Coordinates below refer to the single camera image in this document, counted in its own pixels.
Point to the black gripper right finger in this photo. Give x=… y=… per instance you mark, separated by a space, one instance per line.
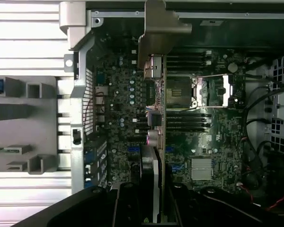
x=215 y=208

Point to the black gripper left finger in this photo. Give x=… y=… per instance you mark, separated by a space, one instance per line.
x=90 y=208

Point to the silver chipset heatsink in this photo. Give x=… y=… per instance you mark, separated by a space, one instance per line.
x=202 y=169

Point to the blue expansion slot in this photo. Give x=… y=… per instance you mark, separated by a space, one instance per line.
x=133 y=149

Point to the green motherboard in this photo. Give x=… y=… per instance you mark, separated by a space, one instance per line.
x=123 y=106

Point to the perforated metal drive cage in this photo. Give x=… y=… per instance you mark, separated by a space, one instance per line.
x=282 y=123

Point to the metal socket cover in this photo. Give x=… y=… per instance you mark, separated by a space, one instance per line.
x=226 y=89

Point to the CPU socket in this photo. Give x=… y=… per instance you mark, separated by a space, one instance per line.
x=178 y=93

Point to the open grey PC case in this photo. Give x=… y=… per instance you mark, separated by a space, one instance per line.
x=81 y=71

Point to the round coin battery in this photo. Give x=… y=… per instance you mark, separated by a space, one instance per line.
x=232 y=67

